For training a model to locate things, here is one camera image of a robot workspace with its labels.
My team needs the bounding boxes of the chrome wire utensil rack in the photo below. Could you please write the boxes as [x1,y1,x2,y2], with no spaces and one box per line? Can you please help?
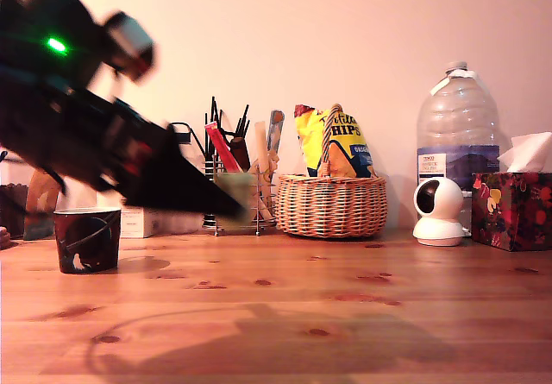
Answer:
[201,159,278,237]

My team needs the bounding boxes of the dark floral tissue box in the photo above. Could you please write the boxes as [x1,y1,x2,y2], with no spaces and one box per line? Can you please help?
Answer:
[470,172,552,253]

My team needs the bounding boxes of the white tissue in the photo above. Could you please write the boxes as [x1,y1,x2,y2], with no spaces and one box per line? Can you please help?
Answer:
[496,131,552,174]

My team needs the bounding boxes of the pale paper chopstick sleeve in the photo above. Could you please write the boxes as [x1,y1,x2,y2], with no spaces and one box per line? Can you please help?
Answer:
[253,120,278,222]

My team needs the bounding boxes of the orange sachet packet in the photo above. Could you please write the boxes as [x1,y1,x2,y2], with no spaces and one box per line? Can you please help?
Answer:
[23,170,62,241]

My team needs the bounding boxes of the pale green coffee capsule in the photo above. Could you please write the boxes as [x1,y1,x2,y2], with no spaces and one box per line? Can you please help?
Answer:
[214,171,256,224]

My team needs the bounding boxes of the white printed carton box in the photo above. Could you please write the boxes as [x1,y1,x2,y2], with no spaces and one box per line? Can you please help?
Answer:
[120,205,163,239]

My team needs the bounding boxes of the red sachet packet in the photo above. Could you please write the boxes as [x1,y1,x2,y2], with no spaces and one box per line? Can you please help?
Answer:
[204,122,245,173]

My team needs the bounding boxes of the small white round camera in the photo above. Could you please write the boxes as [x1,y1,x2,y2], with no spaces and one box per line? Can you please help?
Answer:
[411,177,466,248]

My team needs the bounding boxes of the dark patterned coffee mug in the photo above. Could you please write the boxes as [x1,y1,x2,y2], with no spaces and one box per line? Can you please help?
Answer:
[53,206,122,274]

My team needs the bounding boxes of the dark brown container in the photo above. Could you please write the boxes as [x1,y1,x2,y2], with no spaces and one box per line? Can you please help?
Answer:
[0,184,27,238]

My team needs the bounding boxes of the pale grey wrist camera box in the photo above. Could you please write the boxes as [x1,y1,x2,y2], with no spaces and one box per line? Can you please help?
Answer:
[103,11,157,85]

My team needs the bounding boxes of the woven wicker basket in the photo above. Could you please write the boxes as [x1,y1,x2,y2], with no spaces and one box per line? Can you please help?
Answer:
[274,103,388,240]

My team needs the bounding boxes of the large clear water bottle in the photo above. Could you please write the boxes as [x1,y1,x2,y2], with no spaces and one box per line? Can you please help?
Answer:
[416,60,502,230]

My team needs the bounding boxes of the blue patterned paper sleeve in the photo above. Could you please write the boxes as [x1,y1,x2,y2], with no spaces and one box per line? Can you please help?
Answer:
[266,109,286,153]

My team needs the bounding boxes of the yellow tortilla chips bag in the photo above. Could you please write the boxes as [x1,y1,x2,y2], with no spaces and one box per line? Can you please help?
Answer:
[293,104,375,179]

